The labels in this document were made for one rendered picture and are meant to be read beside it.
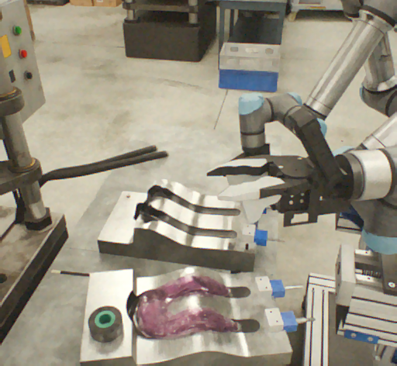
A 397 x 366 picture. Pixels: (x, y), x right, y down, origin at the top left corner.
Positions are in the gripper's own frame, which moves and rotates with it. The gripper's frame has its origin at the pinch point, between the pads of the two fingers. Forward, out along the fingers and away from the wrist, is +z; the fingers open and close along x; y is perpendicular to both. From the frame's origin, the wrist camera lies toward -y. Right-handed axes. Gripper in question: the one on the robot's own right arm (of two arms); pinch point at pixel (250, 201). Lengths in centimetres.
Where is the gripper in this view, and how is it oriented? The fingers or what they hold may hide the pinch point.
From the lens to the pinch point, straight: 139.6
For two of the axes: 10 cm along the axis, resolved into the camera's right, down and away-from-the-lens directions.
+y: 9.8, -0.2, -2.2
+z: 1.1, 9.0, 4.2
